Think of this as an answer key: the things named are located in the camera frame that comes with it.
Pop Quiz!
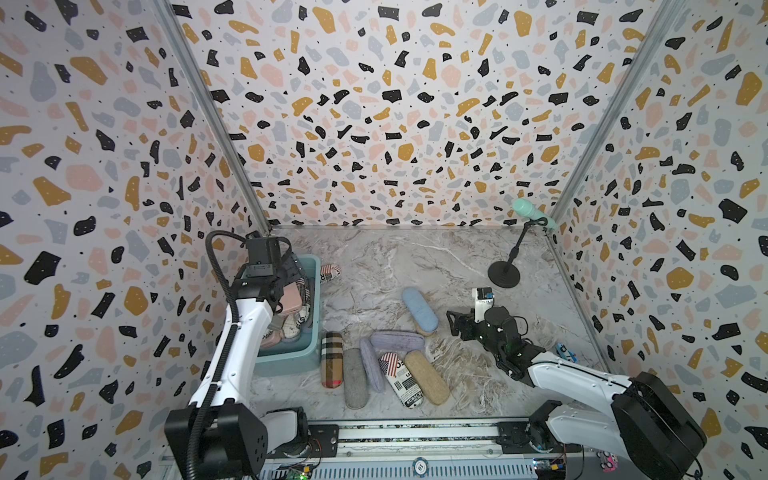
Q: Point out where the purple felt case diagonal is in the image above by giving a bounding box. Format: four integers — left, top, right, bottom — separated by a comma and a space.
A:
359, 337, 387, 393

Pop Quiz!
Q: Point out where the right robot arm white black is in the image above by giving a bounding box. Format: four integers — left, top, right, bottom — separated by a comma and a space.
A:
446, 307, 707, 479

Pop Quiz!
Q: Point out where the pink glasses case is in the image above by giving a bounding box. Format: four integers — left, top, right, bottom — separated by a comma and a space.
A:
279, 282, 303, 316
260, 330, 283, 349

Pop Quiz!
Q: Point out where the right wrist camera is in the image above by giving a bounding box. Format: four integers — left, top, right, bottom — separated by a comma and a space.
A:
472, 287, 494, 323

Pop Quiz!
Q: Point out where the teal plastic storage box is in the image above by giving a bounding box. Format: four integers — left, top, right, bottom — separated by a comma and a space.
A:
254, 254, 323, 377

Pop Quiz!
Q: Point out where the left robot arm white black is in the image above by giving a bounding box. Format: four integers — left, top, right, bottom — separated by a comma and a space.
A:
164, 230, 309, 479

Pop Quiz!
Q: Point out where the tan case behind blue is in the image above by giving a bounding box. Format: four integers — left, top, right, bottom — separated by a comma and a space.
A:
416, 325, 437, 337

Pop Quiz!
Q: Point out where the newspaper flag case front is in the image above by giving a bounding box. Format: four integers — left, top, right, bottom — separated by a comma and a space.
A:
379, 352, 424, 409

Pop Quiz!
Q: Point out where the grey felt case front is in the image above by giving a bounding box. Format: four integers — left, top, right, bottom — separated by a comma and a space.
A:
343, 348, 369, 410

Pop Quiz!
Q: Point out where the tan felt case front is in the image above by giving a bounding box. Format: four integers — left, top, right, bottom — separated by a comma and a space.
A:
404, 350, 450, 405

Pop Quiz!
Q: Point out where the green microphone on black stand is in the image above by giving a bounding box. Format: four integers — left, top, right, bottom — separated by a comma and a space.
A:
487, 198, 556, 289

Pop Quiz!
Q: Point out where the purple felt case horizontal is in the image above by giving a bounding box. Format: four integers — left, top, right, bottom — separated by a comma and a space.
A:
369, 331, 426, 352

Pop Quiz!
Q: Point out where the small blue toy car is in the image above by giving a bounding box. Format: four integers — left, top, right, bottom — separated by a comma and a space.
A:
555, 343, 578, 363

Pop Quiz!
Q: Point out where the pink toy car on rail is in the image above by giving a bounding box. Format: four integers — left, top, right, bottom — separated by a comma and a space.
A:
596, 451, 618, 473

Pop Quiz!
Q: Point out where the grey felt case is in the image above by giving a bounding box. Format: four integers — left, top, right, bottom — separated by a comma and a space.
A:
282, 314, 304, 343
343, 348, 369, 410

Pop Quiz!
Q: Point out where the newspaper flag case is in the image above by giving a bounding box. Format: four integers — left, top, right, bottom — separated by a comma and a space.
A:
297, 280, 312, 328
379, 352, 424, 409
320, 264, 341, 282

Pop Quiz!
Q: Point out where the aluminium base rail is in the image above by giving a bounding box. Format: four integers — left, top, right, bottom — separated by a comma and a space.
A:
256, 418, 622, 479

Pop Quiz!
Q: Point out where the plaid tartan glasses case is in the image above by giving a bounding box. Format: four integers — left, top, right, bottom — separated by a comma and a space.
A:
320, 332, 343, 389

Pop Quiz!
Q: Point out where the light blue felt case right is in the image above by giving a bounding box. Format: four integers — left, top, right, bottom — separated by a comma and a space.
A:
402, 287, 439, 328

